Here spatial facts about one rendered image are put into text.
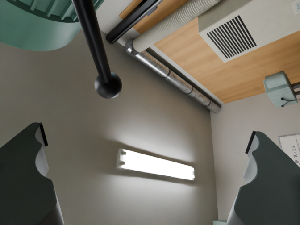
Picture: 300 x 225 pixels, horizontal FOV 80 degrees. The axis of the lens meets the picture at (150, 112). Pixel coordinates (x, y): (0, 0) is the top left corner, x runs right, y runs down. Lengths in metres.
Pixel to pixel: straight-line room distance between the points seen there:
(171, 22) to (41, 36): 1.63
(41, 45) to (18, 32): 0.03
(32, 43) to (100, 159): 1.48
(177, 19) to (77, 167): 1.53
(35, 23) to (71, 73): 1.53
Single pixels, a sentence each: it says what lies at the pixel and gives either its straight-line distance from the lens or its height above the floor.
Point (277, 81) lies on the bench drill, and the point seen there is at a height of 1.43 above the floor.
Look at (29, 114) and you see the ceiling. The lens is 1.57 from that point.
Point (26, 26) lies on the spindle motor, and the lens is 0.28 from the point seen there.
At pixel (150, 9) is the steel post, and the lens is 1.87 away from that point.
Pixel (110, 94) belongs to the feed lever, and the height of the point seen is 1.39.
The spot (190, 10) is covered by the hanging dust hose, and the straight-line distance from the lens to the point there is 1.79.
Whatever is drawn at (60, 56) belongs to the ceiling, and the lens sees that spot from 1.83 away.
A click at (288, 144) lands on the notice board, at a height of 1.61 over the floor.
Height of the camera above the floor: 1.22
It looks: 41 degrees up
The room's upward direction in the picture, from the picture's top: 109 degrees counter-clockwise
